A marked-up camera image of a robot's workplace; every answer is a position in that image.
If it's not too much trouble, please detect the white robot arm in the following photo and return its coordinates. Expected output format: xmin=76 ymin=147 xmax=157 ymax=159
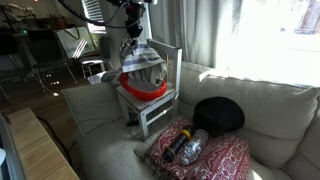
xmin=107 ymin=0 xmax=158 ymax=38

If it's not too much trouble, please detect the black cable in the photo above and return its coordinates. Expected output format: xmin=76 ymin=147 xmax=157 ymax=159
xmin=34 ymin=115 xmax=73 ymax=166

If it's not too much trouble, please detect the clear plastic water bottle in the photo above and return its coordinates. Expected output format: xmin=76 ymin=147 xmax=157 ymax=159
xmin=181 ymin=129 xmax=209 ymax=165

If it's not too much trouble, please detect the beige throw pillow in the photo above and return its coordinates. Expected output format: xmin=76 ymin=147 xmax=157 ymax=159
xmin=62 ymin=83 xmax=122 ymax=137

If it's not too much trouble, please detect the striped grey towel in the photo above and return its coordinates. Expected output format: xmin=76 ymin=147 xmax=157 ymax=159
xmin=119 ymin=38 xmax=167 ymax=87

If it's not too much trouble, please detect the light wooden table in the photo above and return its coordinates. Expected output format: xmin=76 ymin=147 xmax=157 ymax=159
xmin=8 ymin=107 xmax=80 ymax=180

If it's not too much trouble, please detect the beige sofa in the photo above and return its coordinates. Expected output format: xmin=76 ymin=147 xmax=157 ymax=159
xmin=77 ymin=62 xmax=320 ymax=180

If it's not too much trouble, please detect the small white wooden chair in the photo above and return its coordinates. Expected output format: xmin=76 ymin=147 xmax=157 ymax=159
xmin=116 ymin=39 xmax=182 ymax=141

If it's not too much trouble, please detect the orange bowler hat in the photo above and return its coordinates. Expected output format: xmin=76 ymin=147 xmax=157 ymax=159
xmin=119 ymin=73 xmax=167 ymax=101

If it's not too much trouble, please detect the red patterned blanket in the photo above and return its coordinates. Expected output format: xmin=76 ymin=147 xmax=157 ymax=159
xmin=149 ymin=117 xmax=250 ymax=180

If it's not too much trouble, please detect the black hat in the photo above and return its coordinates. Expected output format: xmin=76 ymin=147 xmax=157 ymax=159
xmin=193 ymin=97 xmax=245 ymax=137

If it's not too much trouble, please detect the black folding chair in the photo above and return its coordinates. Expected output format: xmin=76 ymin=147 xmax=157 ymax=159
xmin=28 ymin=29 xmax=77 ymax=93

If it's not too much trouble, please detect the white paper bag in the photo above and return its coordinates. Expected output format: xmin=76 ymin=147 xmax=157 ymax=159
xmin=56 ymin=27 xmax=96 ymax=58

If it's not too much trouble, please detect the grey curtain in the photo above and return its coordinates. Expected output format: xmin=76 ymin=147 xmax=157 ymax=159
xmin=99 ymin=0 xmax=244 ymax=69

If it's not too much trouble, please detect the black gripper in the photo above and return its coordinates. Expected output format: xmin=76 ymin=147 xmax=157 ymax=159
xmin=125 ymin=3 xmax=144 ymax=38

